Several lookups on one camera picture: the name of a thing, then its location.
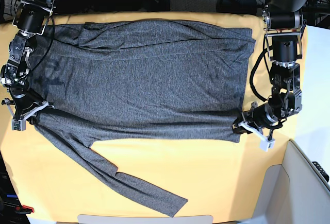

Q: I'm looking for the white box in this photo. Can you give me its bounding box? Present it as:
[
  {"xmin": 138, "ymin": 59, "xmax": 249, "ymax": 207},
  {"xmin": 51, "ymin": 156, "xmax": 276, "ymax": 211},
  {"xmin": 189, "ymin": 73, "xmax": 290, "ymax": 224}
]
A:
[{"xmin": 250, "ymin": 141, "xmax": 329, "ymax": 223}]

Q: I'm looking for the red clamp left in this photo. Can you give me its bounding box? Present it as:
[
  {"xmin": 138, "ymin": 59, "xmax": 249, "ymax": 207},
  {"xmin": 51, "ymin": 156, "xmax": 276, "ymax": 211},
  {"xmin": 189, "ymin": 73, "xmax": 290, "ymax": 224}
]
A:
[{"xmin": 14, "ymin": 205, "xmax": 34, "ymax": 214}]

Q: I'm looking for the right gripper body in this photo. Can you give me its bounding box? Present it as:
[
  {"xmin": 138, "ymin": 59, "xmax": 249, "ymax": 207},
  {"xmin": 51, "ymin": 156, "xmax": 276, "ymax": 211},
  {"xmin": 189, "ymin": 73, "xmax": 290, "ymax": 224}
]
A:
[{"xmin": 9, "ymin": 90, "xmax": 49, "ymax": 120}]

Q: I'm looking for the yellow table cloth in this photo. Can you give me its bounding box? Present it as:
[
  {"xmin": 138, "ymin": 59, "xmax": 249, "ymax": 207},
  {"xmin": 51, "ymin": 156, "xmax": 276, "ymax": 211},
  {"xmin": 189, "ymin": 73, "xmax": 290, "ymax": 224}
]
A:
[{"xmin": 1, "ymin": 12, "xmax": 297, "ymax": 222}]

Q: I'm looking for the dark round stool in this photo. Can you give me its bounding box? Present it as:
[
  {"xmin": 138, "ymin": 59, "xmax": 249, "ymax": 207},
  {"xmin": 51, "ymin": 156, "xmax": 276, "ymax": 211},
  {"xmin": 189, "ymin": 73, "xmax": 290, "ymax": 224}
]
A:
[{"xmin": 216, "ymin": 0, "xmax": 258, "ymax": 15}]

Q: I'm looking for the black remote control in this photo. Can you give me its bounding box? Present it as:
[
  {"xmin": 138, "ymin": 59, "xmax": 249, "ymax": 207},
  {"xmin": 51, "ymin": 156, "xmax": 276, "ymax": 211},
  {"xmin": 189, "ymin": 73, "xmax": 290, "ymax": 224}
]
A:
[{"xmin": 312, "ymin": 161, "xmax": 329, "ymax": 183}]

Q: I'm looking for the grey long-sleeve T-shirt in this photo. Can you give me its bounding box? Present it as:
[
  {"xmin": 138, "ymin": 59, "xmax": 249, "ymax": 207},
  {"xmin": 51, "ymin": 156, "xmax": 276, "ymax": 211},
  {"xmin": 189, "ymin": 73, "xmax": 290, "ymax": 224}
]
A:
[{"xmin": 28, "ymin": 20, "xmax": 255, "ymax": 217}]

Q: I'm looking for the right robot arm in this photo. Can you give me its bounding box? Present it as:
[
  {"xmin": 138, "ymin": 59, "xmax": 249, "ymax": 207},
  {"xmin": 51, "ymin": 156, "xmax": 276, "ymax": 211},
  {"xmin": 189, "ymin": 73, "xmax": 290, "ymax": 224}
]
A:
[{"xmin": 1, "ymin": 0, "xmax": 57, "ymax": 131}]

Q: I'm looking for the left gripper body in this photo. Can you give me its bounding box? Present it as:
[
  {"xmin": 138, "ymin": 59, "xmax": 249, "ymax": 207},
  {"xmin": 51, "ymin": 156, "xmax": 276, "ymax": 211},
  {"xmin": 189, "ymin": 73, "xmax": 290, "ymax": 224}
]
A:
[{"xmin": 241, "ymin": 102, "xmax": 281, "ymax": 134}]

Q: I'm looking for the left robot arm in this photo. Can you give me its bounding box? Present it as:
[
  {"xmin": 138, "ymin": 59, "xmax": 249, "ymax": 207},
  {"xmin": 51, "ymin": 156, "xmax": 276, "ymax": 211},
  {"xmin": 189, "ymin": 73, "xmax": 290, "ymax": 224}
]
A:
[{"xmin": 232, "ymin": 0, "xmax": 307, "ymax": 134}]

